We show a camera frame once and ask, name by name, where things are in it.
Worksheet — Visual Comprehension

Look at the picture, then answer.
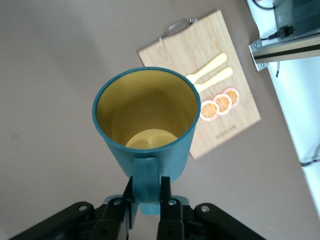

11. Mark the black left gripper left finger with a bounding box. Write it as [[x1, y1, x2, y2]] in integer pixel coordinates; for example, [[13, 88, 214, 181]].
[[9, 176, 138, 240]]

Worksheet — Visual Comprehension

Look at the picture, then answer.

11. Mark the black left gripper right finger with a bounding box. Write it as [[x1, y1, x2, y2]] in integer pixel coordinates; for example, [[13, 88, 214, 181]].
[[156, 176, 266, 240]]

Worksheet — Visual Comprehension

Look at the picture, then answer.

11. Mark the teal cup yellow inside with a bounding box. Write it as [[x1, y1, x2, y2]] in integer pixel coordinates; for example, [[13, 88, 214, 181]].
[[91, 66, 202, 216]]

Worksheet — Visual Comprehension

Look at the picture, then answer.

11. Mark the orange slice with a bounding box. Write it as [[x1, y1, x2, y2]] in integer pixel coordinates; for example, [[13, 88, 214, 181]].
[[213, 93, 233, 116], [199, 99, 220, 123], [223, 86, 240, 108]]

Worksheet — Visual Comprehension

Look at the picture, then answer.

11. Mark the yellow plastic knife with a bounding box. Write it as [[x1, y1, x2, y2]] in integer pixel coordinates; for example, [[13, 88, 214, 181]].
[[193, 66, 234, 94]]

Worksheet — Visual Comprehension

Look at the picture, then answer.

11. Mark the yellow plastic fork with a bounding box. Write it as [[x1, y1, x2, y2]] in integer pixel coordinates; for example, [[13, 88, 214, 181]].
[[184, 52, 228, 85]]

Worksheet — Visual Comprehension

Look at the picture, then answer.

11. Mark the bamboo cutting board metal handle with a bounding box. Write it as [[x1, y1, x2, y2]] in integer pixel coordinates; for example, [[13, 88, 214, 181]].
[[136, 9, 262, 161]]

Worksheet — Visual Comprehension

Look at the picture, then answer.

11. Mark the braided black white cable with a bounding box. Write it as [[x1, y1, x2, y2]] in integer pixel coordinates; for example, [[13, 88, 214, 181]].
[[274, 60, 283, 78]]

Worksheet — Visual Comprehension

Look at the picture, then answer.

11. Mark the aluminium camera mount profile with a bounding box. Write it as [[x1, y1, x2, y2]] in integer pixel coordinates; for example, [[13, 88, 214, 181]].
[[248, 33, 320, 73]]

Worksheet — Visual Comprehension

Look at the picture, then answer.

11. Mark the black power plug cable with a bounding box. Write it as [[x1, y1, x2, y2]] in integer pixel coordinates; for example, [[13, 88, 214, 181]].
[[259, 25, 295, 42]]

